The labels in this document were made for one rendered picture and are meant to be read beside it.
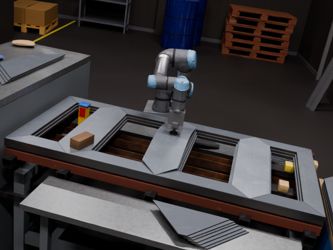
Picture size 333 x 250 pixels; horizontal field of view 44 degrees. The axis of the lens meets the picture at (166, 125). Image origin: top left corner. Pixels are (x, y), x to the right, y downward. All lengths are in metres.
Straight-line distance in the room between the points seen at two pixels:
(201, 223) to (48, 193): 0.70
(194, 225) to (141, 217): 0.23
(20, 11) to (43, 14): 0.44
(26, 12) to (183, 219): 7.17
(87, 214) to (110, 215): 0.10
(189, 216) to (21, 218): 0.99
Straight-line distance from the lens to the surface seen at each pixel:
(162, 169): 1.99
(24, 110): 2.39
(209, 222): 1.83
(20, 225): 2.45
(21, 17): 8.63
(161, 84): 2.22
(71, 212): 1.85
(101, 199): 1.94
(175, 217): 1.82
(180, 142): 2.18
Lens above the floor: 1.82
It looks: 23 degrees down
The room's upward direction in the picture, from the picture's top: 9 degrees clockwise
